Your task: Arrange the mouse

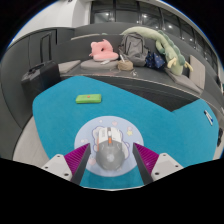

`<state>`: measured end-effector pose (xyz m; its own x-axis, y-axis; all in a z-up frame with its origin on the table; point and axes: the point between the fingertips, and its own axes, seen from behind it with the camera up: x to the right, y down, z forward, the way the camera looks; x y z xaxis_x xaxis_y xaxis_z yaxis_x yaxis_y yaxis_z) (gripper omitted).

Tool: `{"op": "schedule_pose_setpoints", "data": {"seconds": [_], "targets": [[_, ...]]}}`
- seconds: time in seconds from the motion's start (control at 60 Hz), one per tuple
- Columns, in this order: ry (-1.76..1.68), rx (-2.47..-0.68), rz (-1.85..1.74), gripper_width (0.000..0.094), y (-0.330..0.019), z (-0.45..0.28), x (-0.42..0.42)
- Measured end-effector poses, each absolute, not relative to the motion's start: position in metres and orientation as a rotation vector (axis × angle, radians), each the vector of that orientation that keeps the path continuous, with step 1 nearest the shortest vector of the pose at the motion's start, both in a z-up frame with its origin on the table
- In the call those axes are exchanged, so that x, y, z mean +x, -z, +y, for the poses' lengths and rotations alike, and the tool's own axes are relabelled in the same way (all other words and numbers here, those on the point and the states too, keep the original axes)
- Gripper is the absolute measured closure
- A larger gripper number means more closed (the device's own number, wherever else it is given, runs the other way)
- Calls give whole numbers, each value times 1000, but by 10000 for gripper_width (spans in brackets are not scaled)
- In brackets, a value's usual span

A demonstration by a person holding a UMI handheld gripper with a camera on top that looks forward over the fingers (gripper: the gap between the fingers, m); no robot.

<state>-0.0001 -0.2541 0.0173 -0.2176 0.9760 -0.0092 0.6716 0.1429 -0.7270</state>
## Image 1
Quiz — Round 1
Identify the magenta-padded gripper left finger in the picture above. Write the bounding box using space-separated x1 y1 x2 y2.
41 143 93 186

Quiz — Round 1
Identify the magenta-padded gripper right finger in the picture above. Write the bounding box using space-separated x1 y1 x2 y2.
132 142 184 185

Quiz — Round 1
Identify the grey and white computer mouse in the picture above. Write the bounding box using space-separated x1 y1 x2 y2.
92 125 128 173

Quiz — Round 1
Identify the round pale blue mouse pad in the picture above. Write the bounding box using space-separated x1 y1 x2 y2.
73 115 145 178

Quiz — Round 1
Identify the green eraser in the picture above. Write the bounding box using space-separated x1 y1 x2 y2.
75 93 103 105

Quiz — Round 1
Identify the black bag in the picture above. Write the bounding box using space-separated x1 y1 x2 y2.
216 127 224 148

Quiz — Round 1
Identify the white marker with blue cap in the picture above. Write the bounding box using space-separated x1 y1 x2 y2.
205 109 215 124

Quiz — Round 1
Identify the flat grey seat cushion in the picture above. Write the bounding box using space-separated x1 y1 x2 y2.
168 71 204 94

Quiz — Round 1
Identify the black suitcase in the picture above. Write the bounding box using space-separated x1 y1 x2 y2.
21 31 63 111

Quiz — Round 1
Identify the small grey seat cushion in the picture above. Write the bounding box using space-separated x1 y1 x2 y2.
58 59 82 74

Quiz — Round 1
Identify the round grey seat cushion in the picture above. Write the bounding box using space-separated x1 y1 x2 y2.
80 58 119 71

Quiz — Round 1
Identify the beige woven basket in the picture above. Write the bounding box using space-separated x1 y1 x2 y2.
116 59 134 72

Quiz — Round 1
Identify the dark blue patterned bag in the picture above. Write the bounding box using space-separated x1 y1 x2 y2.
144 50 167 70

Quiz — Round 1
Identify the upright grey cushion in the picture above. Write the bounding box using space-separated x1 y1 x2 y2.
188 54 207 90

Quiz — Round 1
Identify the pink plush cushion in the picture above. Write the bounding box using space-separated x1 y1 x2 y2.
88 38 120 62

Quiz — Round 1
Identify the grey backpack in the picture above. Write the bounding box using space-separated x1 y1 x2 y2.
118 32 150 67

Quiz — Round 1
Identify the green dragon plush toy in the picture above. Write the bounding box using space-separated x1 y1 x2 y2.
120 26 194 76

